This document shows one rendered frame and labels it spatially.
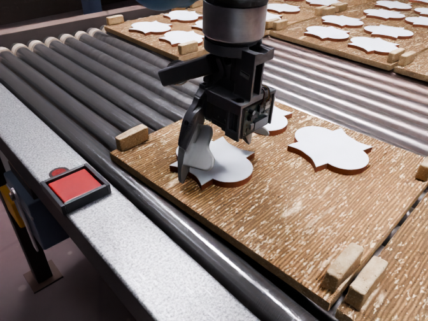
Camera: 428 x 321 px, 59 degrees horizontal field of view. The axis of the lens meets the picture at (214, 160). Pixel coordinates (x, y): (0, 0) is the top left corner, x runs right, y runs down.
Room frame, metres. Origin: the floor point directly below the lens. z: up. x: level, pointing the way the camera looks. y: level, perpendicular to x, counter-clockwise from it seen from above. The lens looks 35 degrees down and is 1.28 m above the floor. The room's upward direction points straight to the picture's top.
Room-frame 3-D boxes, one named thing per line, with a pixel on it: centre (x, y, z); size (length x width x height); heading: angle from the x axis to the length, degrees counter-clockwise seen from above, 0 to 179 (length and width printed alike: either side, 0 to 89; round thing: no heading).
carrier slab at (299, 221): (0.50, -0.09, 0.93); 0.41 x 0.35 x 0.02; 46
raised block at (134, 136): (0.54, 0.14, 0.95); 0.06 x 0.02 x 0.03; 136
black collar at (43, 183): (0.44, 0.21, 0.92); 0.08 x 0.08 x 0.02; 42
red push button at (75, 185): (0.44, 0.21, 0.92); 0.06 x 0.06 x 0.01; 42
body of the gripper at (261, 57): (0.46, -0.03, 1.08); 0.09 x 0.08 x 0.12; 46
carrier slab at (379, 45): (1.19, -0.44, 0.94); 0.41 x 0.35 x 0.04; 41
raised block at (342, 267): (0.27, -0.14, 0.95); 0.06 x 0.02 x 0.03; 136
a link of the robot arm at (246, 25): (0.46, -0.03, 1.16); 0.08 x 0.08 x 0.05
